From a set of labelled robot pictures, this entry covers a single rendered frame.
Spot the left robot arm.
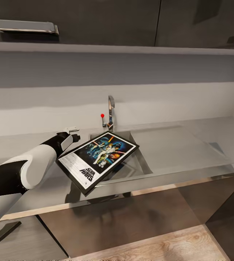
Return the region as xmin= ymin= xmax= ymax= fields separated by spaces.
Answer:
xmin=0 ymin=126 xmax=81 ymax=219

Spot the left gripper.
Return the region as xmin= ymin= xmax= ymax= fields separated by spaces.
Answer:
xmin=72 ymin=134 xmax=81 ymax=142

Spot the poster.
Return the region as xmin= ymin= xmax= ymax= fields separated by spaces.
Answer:
xmin=55 ymin=131 xmax=140 ymax=195

